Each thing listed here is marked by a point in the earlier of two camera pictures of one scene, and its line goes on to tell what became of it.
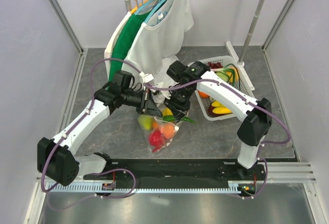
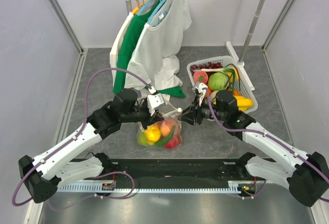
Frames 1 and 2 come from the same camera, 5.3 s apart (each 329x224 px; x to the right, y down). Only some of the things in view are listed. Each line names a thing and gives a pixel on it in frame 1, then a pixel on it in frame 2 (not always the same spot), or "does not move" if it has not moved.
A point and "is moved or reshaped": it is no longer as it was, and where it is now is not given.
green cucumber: x=172 y=118 → x=163 y=140
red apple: x=157 y=140 → x=172 y=143
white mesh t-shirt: x=157 y=43 does not move
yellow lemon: x=167 y=112 → x=152 y=134
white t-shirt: x=110 y=46 → x=114 y=52
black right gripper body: x=179 y=100 → x=203 y=111
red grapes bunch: x=214 y=66 does not move
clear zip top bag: x=160 y=132 is moved or reshaped
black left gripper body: x=138 y=100 → x=140 y=113
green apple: x=146 y=122 is moved or reshaped
